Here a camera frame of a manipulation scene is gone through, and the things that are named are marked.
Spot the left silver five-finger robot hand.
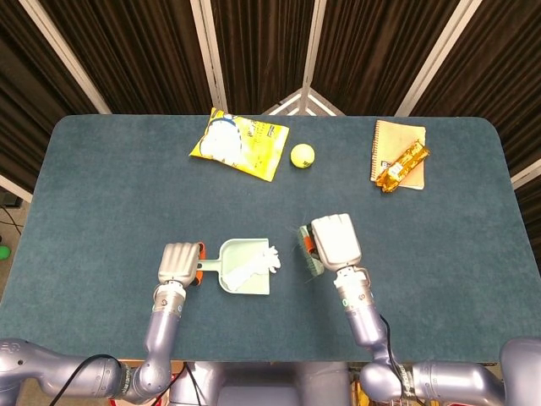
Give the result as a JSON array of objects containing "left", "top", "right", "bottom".
[{"left": 157, "top": 240, "right": 207, "bottom": 288}]

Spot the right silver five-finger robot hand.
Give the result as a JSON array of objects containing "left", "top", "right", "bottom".
[{"left": 304, "top": 213, "right": 363, "bottom": 273}]

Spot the mint green hand broom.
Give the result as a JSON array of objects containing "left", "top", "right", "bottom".
[{"left": 295, "top": 223, "right": 326, "bottom": 280}]

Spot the white paper tissue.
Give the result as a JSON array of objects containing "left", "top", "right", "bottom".
[{"left": 261, "top": 245, "right": 282, "bottom": 274}]

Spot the white paper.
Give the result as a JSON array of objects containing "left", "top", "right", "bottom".
[{"left": 222, "top": 253, "right": 271, "bottom": 293}]

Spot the mint green plastic dustpan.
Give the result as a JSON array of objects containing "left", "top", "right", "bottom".
[{"left": 197, "top": 238, "right": 271, "bottom": 296}]

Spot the yellow tennis ball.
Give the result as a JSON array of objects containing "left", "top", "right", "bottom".
[{"left": 289, "top": 143, "right": 316, "bottom": 170}]

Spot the gold foil snack pack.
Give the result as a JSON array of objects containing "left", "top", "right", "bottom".
[{"left": 374, "top": 141, "right": 430, "bottom": 194}]

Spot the tan spiral notebook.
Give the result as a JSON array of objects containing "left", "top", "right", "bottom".
[{"left": 370, "top": 119, "right": 427, "bottom": 191}]

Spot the yellow snack bag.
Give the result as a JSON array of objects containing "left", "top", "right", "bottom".
[{"left": 188, "top": 107, "right": 291, "bottom": 183}]

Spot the lilac robot torso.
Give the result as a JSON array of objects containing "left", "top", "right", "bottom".
[{"left": 168, "top": 361, "right": 352, "bottom": 406}]

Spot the brown curtain screen panel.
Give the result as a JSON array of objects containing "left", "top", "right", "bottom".
[
  {"left": 189, "top": 0, "right": 329, "bottom": 116},
  {"left": 0, "top": 0, "right": 111, "bottom": 204},
  {"left": 19, "top": 0, "right": 227, "bottom": 115},
  {"left": 302, "top": 0, "right": 483, "bottom": 118},
  {"left": 395, "top": 0, "right": 541, "bottom": 238}
]

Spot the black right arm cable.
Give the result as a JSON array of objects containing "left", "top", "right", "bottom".
[{"left": 378, "top": 315, "right": 405, "bottom": 376}]

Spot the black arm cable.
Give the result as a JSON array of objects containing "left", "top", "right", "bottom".
[
  {"left": 52, "top": 354, "right": 126, "bottom": 401},
  {"left": 378, "top": 315, "right": 405, "bottom": 376}
]

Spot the black torso cable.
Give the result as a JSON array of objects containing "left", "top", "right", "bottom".
[{"left": 182, "top": 362, "right": 205, "bottom": 406}]

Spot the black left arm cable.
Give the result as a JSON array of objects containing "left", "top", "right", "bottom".
[{"left": 52, "top": 354, "right": 126, "bottom": 401}]

